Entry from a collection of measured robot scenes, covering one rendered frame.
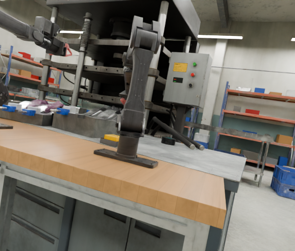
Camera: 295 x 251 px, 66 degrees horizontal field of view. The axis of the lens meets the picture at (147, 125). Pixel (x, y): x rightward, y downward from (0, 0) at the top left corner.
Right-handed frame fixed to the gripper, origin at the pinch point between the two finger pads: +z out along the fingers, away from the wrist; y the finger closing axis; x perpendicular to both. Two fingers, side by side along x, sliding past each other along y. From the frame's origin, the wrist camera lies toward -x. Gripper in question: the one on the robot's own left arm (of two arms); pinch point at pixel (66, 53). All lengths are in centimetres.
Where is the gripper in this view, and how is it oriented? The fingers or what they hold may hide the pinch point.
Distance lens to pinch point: 137.0
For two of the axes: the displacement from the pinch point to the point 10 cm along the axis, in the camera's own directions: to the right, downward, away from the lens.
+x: -1.9, 9.8, 0.3
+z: 3.0, 0.3, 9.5
